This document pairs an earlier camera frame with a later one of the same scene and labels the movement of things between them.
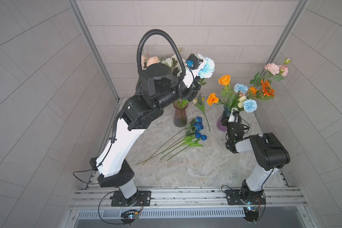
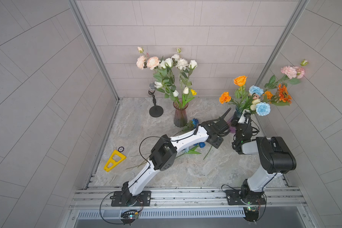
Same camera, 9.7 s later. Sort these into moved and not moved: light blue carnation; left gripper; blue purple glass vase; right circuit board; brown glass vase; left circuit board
Moved: light blue carnation; left gripper; blue purple glass vase
Not moved: brown glass vase; right circuit board; left circuit board
